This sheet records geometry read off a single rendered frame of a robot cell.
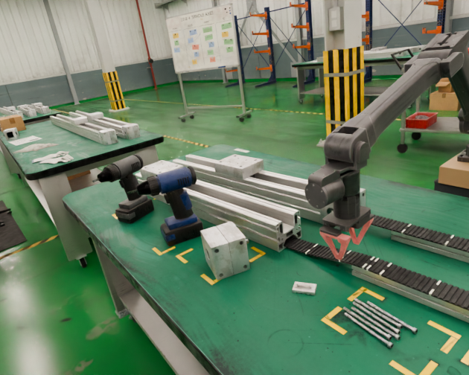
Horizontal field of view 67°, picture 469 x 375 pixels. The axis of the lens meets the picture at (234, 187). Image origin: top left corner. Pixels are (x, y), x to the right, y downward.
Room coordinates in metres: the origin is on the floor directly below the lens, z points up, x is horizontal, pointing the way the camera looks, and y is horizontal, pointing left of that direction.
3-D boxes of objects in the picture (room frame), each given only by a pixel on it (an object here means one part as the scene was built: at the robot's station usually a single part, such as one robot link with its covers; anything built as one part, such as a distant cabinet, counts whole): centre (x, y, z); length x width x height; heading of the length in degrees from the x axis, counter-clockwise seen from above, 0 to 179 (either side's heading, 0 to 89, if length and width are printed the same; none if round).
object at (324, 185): (0.67, -0.21, 1.04); 0.12 x 0.09 x 0.12; 123
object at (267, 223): (1.15, 0.12, 0.82); 0.80 x 0.10 x 0.09; 39
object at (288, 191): (1.27, -0.03, 0.82); 0.80 x 0.10 x 0.09; 39
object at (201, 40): (6.93, 0.17, 0.97); 1.51 x 0.50 x 1.95; 54
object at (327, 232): (0.68, -0.22, 0.87); 0.07 x 0.07 x 0.09; 40
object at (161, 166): (1.34, 0.28, 0.87); 0.16 x 0.11 x 0.07; 39
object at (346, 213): (0.69, -0.24, 0.94); 0.10 x 0.07 x 0.07; 130
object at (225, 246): (0.79, 0.04, 0.83); 0.11 x 0.10 x 0.10; 107
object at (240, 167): (1.27, -0.03, 0.87); 0.16 x 0.11 x 0.07; 39
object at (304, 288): (0.64, -0.12, 0.78); 0.05 x 0.03 x 0.01; 65
